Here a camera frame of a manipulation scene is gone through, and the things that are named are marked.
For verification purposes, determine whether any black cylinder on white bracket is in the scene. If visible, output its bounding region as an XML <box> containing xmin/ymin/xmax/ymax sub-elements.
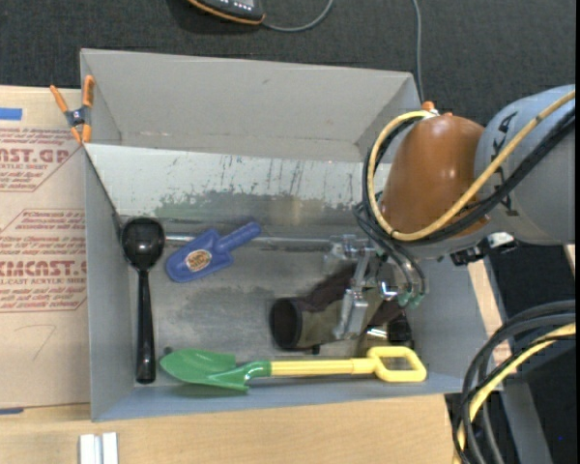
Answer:
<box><xmin>449</xmin><ymin>231</ymin><xmax>518</xmax><ymax>268</ymax></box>

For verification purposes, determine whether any black plastic ladle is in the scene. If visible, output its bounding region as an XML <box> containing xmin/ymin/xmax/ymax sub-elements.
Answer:
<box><xmin>120</xmin><ymin>217</ymin><xmax>167</xmax><ymax>386</ymax></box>

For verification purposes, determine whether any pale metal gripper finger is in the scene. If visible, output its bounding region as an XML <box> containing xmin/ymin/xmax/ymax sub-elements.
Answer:
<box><xmin>332</xmin><ymin>288</ymin><xmax>357</xmax><ymax>341</ymax></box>
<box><xmin>350</xmin><ymin>298</ymin><xmax>371</xmax><ymax>340</ymax></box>

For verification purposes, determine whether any brown cardboard board, red print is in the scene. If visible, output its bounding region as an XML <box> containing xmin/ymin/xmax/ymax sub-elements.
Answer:
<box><xmin>0</xmin><ymin>83</ymin><xmax>92</xmax><ymax>418</ymax></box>

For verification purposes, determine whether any blue toy trowel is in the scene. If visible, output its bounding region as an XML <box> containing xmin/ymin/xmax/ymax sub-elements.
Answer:
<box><xmin>164</xmin><ymin>219</ymin><xmax>264</xmax><ymax>284</ymax></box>

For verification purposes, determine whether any grey metal bin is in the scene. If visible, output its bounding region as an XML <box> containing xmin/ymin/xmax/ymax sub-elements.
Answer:
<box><xmin>79</xmin><ymin>48</ymin><xmax>495</xmax><ymax>422</ymax></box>

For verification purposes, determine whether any green and yellow toy shovel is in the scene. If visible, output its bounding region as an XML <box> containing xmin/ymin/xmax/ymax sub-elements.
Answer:
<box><xmin>159</xmin><ymin>346</ymin><xmax>428</xmax><ymax>396</ymax></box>

